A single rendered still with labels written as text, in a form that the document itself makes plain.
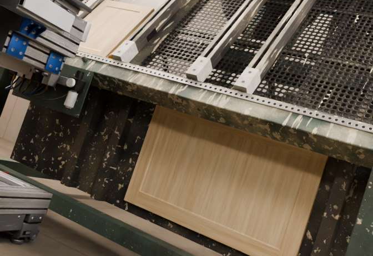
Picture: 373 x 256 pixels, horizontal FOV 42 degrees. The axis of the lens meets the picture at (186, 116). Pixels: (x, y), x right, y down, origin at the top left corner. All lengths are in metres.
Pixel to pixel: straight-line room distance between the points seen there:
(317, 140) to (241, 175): 0.46
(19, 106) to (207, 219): 4.08
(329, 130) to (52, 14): 1.12
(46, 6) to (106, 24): 1.01
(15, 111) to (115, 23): 3.40
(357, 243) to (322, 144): 0.38
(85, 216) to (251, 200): 0.77
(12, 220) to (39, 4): 0.85
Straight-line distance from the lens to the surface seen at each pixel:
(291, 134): 1.93
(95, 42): 2.69
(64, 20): 1.92
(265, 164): 2.17
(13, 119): 6.01
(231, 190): 2.21
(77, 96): 2.45
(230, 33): 2.37
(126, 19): 2.79
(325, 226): 2.05
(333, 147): 1.89
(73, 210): 2.39
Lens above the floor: 0.61
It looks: 3 degrees up
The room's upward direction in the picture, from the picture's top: 19 degrees clockwise
